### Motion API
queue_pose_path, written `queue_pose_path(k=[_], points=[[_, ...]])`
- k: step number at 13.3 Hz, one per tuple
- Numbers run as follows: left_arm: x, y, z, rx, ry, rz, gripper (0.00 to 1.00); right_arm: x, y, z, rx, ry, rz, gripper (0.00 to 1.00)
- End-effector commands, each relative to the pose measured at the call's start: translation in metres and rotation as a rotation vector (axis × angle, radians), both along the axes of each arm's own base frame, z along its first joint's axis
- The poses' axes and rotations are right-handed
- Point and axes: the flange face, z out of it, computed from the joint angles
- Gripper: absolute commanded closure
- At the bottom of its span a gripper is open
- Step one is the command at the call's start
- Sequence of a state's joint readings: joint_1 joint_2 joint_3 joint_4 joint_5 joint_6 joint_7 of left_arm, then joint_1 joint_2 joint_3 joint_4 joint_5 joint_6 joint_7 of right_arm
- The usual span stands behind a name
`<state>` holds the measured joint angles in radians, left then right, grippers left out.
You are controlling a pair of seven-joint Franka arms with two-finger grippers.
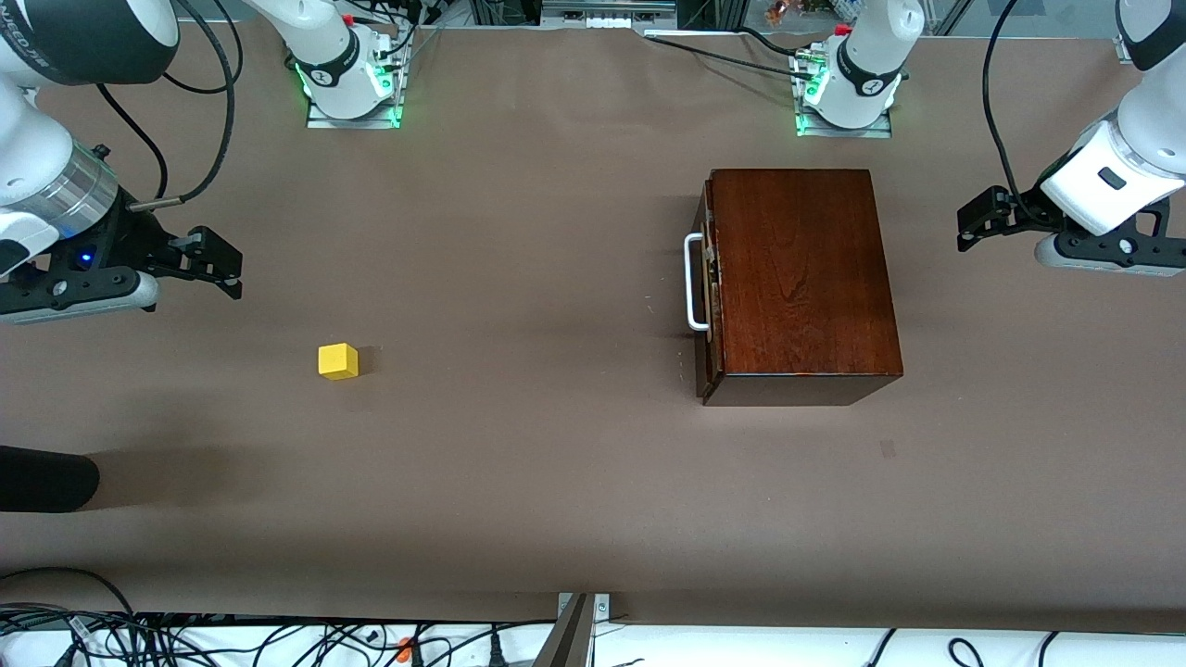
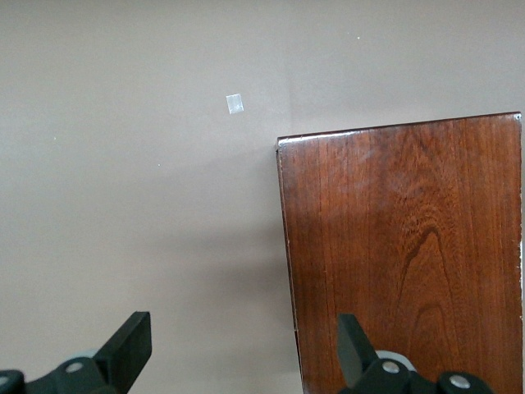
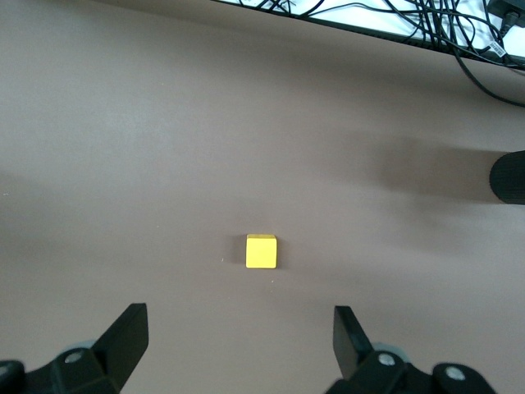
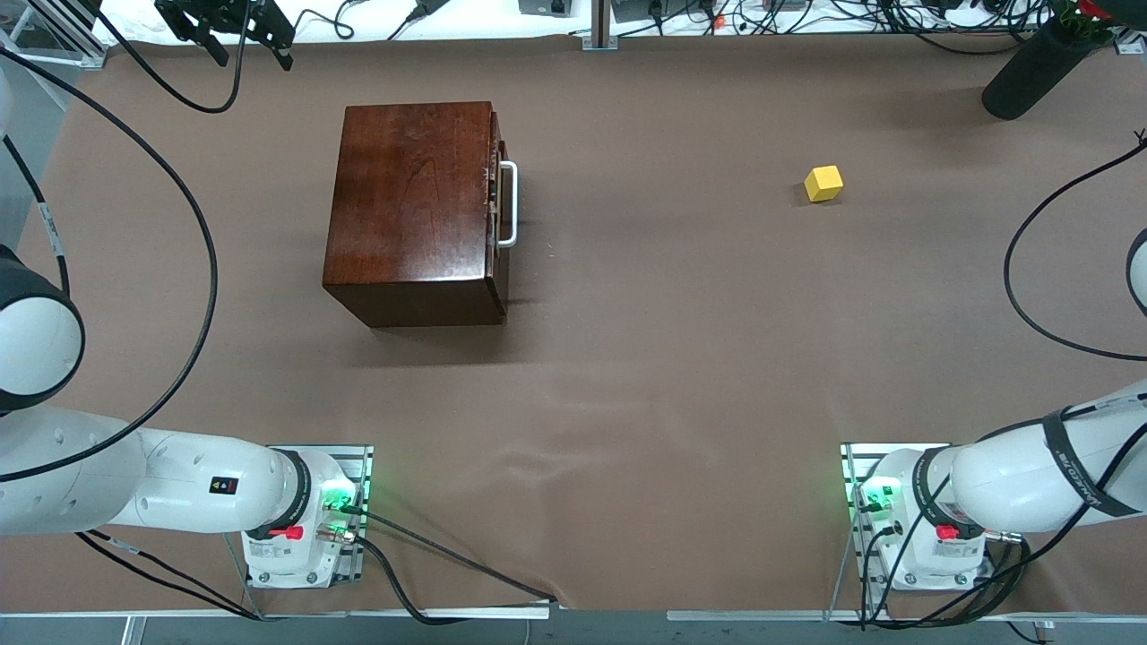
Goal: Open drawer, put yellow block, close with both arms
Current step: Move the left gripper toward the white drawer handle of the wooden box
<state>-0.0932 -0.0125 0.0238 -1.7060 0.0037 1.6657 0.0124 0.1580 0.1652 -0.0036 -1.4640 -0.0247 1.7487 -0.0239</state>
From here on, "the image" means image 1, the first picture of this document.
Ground yellow block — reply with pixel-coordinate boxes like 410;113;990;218
318;343;360;382

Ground wooden drawer with white handle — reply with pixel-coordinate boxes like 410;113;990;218
684;182;720;371

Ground black cylindrical object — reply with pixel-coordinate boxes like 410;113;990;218
0;445;100;513

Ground dark wooden cabinet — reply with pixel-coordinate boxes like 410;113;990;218
695;169;904;407

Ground white power strip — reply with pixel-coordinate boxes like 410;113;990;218
540;0;679;31

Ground white shelf board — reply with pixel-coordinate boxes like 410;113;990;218
0;623;1186;667

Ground dark metal strut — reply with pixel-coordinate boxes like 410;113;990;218
536;593;594;667

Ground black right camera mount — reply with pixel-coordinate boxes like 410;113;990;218
0;267;140;312

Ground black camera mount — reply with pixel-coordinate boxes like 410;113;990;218
0;267;140;312
1056;199;1170;270

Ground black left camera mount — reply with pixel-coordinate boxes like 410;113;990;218
1056;199;1170;270

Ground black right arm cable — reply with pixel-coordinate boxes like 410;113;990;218
95;83;170;203

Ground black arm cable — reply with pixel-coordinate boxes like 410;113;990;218
95;83;170;203
982;0;1029;219

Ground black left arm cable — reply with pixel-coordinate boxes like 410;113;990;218
982;0;1029;219

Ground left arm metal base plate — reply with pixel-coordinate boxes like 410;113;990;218
792;51;895;140

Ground short black table cable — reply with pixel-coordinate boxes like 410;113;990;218
737;26;816;58

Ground long black table cable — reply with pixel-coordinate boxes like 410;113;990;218
644;35;812;80

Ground tangled black cables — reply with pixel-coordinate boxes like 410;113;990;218
0;565;557;667

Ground small metal bracket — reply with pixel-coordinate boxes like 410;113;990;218
556;593;612;633

